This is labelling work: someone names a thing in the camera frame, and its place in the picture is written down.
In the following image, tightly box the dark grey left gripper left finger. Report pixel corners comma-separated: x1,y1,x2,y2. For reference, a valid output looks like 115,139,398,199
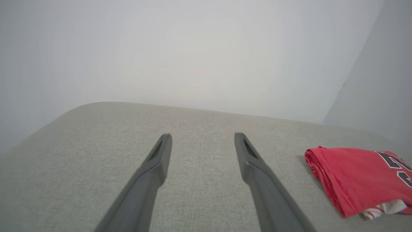
93,134,173,232

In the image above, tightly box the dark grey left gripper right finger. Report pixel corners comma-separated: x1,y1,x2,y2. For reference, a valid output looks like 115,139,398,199
234,132,318,232

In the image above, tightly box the red basketball jersey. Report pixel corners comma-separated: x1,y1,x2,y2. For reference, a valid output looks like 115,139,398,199
304,146,412,220

